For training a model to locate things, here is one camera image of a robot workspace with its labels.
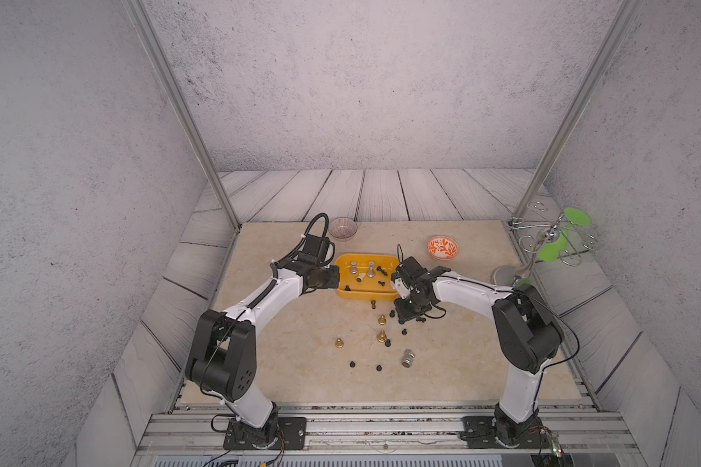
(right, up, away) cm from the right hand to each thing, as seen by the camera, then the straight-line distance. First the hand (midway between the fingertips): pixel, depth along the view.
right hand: (402, 314), depth 92 cm
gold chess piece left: (-20, -8, -4) cm, 22 cm away
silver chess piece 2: (-9, +12, +12) cm, 19 cm away
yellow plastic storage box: (-11, +11, +12) cm, 20 cm away
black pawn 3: (-5, -8, -3) cm, 10 cm away
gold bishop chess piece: (-6, -2, +1) cm, 7 cm away
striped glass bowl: (-20, +28, +26) cm, 44 cm away
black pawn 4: (-3, 0, +1) cm, 3 cm away
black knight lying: (+6, -2, +1) cm, 6 cm away
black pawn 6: (-18, +7, +7) cm, 21 cm away
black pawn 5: (0, -5, -1) cm, 5 cm away
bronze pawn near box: (-9, +3, +6) cm, 11 cm away
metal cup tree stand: (+53, +23, -1) cm, 58 cm away
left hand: (-20, +12, -2) cm, 23 cm away
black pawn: (-16, -13, -7) cm, 21 cm away
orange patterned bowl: (+18, +21, +19) cm, 33 cm away
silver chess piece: (-16, +13, +13) cm, 24 cm away
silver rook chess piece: (+1, -11, -6) cm, 12 cm away
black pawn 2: (-8, -14, -8) cm, 17 cm away
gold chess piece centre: (-7, -6, -3) cm, 9 cm away
